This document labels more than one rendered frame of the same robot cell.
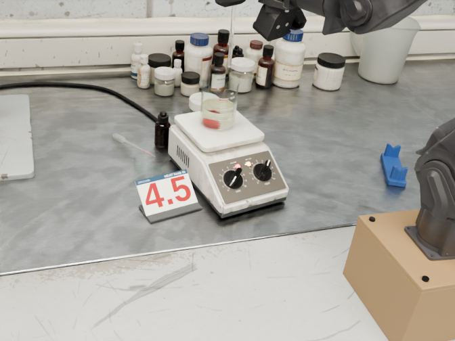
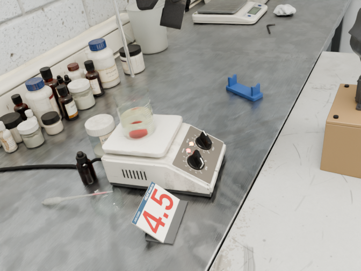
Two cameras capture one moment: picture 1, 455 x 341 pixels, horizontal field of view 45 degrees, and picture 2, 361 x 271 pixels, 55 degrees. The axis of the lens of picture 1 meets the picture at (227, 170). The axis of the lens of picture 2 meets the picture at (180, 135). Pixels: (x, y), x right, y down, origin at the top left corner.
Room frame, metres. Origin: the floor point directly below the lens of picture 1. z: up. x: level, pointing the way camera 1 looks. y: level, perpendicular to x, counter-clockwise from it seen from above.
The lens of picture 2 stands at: (0.35, 0.27, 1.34)
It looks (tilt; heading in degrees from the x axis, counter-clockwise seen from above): 35 degrees down; 326
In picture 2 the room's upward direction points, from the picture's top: 9 degrees counter-clockwise
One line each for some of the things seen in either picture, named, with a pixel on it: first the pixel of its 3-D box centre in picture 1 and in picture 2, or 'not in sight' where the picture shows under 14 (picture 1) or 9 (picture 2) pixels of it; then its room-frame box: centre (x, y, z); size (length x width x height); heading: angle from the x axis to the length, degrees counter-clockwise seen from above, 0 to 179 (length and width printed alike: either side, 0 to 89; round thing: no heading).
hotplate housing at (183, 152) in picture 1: (223, 156); (160, 152); (0.81, 0.01, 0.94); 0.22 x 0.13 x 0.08; 34
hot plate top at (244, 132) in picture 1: (219, 127); (143, 133); (0.83, 0.02, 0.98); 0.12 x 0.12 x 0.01; 34
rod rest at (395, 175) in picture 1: (395, 163); (243, 86); (0.89, -0.31, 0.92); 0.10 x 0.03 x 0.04; 177
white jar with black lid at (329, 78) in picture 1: (328, 71); (131, 59); (1.26, -0.22, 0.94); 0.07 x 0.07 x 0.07
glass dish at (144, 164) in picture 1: (149, 163); (107, 200); (0.81, 0.14, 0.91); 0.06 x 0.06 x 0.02
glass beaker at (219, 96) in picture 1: (217, 103); (135, 114); (0.84, 0.03, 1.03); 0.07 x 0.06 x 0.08; 120
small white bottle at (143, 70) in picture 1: (143, 71); (5, 136); (1.14, 0.21, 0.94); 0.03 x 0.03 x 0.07
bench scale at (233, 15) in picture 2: not in sight; (229, 11); (1.36, -0.74, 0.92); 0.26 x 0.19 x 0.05; 23
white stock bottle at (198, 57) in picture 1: (198, 59); (42, 101); (1.19, 0.10, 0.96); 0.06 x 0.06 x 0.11
